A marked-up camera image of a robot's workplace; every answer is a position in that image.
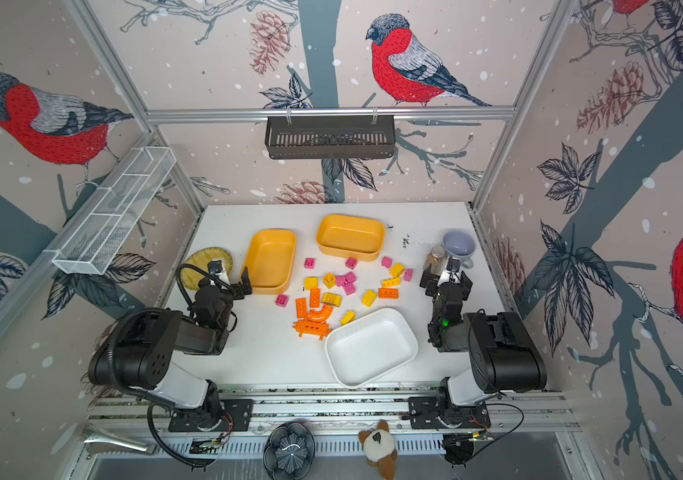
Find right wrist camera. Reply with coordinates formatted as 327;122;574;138
445;256;461;282

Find orange curved lego piece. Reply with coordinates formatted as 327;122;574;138
305;304;333;323

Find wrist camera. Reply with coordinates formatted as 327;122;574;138
207;259;229;284
445;256;461;282

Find black flower-shaped dish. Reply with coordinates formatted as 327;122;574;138
262;422;316;480

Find yellow lego hollow brick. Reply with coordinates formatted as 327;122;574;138
322;273;336;289

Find plush toy animal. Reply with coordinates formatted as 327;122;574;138
359;420;397;480

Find yellow lego arch brick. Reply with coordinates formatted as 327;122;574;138
321;292;343;308

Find yellow lego cube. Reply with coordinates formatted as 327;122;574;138
304;277;318;290

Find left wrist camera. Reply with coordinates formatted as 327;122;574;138
207;259;229;284

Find yellow woven coaster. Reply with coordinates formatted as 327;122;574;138
181;247;234;290

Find yellow lego large slope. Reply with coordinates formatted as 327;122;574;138
389;263;405;278

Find orange lego brick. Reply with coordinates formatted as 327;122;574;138
379;288;399;300
295;298;308;320

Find wide yellow bin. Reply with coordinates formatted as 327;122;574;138
316;214;385;262

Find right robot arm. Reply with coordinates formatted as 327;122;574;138
409;270;547;430

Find lavender mug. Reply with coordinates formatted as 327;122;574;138
443;230;477;269

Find narrow yellow bin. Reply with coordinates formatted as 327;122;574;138
242;229;297;295

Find white tray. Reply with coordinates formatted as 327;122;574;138
324;307;419;389

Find black wall basket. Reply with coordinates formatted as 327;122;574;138
264;115;397;160

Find white wire mesh shelf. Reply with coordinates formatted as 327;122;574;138
52;146;176;275

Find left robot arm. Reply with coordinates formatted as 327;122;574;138
87;262;253;434

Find orange long studded lego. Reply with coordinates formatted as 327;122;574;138
292;320;331;341

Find small yellow lego brick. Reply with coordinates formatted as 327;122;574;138
340;310;357;325

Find yellow long flat lego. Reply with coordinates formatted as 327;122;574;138
381;277;401;289

